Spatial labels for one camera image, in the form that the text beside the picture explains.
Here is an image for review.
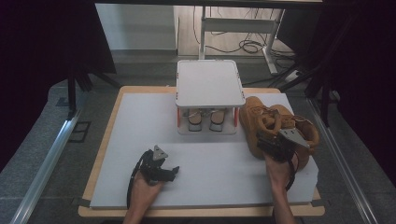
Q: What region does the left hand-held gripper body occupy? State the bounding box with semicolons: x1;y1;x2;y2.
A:
139;145;172;187

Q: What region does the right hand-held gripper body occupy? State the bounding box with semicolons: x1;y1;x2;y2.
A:
262;128;311;163

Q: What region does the tan suede boot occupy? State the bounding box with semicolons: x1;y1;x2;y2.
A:
239;95;281;161
264;104;320;172

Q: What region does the silver strap heeled sandal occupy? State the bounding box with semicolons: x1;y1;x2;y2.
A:
208;108;227;133
187;108;204;133

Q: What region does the white two-tier shoe rack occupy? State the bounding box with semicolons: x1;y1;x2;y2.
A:
175;59;247;135

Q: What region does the person's right hand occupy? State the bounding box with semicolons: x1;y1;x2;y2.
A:
265;155;299;192

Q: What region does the person's left hand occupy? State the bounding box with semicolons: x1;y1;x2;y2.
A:
128;172;164;209

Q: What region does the white paper sheet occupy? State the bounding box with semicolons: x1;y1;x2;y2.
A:
89;91;319;209

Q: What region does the black metal stand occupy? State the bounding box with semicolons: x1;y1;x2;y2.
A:
270;15;359;127
66;64;121;119

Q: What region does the white power strip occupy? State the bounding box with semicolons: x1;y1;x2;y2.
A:
284;69;303;82

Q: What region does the black curtain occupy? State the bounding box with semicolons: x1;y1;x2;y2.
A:
276;0;396;185
0;0;117;171

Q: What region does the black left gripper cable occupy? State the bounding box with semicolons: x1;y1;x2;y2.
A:
126;152;148;210

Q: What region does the aluminium rail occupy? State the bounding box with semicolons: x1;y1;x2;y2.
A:
10;108;83;224
306;97;379;224

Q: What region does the black coiled floor cable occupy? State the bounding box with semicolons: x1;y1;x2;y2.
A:
192;6;297;62

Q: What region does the white metal desk frame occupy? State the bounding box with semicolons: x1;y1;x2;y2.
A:
198;6;286;76

